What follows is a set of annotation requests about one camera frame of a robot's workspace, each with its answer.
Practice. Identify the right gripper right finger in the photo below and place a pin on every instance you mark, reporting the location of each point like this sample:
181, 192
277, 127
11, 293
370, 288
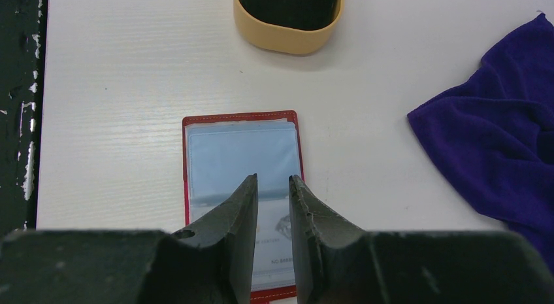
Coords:
336, 261

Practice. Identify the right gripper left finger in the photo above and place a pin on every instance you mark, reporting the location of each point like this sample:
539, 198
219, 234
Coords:
208, 261

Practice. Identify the white credit card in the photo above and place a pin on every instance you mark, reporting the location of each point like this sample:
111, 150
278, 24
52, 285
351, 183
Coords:
273, 258

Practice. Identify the red leather card holder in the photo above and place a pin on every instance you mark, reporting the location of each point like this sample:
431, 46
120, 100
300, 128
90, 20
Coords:
220, 151

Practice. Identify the cards in tray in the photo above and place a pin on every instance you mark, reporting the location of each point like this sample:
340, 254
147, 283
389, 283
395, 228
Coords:
305, 15

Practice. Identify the purple cloth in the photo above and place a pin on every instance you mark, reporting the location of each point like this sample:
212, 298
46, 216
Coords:
492, 136

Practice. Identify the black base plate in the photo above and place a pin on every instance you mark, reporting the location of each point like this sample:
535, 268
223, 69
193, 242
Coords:
23, 47

